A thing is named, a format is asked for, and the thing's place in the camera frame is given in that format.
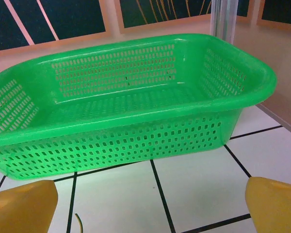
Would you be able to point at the aluminium frame post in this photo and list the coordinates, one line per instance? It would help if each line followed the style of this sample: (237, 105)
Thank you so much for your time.
(223, 19)

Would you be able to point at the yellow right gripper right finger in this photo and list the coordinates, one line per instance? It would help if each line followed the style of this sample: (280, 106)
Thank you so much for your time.
(276, 208)

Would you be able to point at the green plastic basket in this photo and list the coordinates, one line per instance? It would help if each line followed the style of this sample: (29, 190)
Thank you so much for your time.
(135, 121)

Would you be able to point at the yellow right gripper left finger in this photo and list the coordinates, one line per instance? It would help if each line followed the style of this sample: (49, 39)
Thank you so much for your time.
(19, 208)

